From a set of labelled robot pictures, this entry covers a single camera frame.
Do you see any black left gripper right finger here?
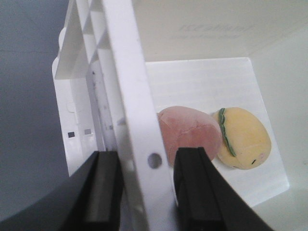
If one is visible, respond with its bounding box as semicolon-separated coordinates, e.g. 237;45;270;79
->
173;148;267;231

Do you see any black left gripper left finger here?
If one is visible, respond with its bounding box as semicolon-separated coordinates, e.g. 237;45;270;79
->
0;151;124;231

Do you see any yellow plush toy green trim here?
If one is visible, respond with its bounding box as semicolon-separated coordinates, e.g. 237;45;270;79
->
212;107;271;170

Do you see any pink plush ball toy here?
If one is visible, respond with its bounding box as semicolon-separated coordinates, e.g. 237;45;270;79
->
157;106;222;167

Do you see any white plastic Totelife crate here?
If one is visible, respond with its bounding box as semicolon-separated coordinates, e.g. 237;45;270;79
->
52;0;308;231

